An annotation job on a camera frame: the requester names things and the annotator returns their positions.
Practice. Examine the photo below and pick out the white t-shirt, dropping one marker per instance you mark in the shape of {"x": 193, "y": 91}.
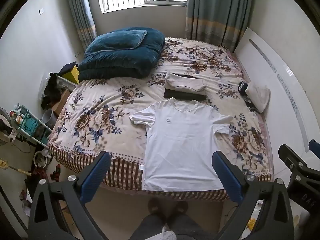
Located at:
{"x": 180, "y": 142}

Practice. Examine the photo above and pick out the cardboard box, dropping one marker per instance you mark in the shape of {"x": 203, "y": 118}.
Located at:
{"x": 61, "y": 102}

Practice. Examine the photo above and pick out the dark patterned cloth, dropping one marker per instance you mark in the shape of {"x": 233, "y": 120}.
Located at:
{"x": 250, "y": 105}

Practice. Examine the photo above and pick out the grey bucket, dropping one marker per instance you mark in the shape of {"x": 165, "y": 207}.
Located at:
{"x": 48, "y": 118}

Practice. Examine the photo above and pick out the black clothes pile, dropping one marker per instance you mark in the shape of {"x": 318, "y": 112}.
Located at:
{"x": 52, "y": 91}

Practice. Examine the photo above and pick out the narrow grey-green curtain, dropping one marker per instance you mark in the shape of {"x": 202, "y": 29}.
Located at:
{"x": 80, "y": 12}

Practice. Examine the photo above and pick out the white folded cloth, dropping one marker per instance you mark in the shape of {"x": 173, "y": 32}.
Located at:
{"x": 258, "y": 96}

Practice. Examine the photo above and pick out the floral bed sheet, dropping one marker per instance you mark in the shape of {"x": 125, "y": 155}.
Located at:
{"x": 100, "y": 115}

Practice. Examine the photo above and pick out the yellow box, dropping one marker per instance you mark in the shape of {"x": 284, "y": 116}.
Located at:
{"x": 72, "y": 76}

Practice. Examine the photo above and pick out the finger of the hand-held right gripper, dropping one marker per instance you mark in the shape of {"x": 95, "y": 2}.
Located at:
{"x": 291, "y": 156}
{"x": 315, "y": 146}

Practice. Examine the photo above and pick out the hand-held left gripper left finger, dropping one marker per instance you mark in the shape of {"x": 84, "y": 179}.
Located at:
{"x": 96, "y": 177}

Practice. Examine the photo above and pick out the white headboard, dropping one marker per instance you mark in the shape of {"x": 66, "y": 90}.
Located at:
{"x": 282, "y": 92}

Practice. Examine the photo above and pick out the dark striped cloth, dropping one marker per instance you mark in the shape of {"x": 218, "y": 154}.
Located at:
{"x": 243, "y": 87}

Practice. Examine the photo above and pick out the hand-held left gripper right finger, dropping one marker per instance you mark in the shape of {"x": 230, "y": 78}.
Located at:
{"x": 226, "y": 177}

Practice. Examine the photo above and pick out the standing fan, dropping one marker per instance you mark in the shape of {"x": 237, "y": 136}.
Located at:
{"x": 5, "y": 127}

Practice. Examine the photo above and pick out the black folded garment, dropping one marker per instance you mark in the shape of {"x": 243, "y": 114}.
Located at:
{"x": 182, "y": 95}

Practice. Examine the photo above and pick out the person's legs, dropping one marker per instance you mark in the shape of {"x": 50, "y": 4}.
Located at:
{"x": 150, "y": 227}

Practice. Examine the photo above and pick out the beige garment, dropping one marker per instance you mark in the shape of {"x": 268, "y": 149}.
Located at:
{"x": 186, "y": 84}

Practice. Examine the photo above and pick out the wide grey-green curtain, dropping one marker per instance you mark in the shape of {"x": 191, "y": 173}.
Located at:
{"x": 217, "y": 10}

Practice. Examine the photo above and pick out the teal folded quilt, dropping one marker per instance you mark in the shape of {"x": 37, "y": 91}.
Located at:
{"x": 120, "y": 62}

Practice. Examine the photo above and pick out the teal pillow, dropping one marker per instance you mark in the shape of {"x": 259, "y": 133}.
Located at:
{"x": 117, "y": 40}

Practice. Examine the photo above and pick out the brown slipper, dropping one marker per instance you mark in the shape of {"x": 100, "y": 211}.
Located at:
{"x": 156, "y": 206}
{"x": 180, "y": 207}

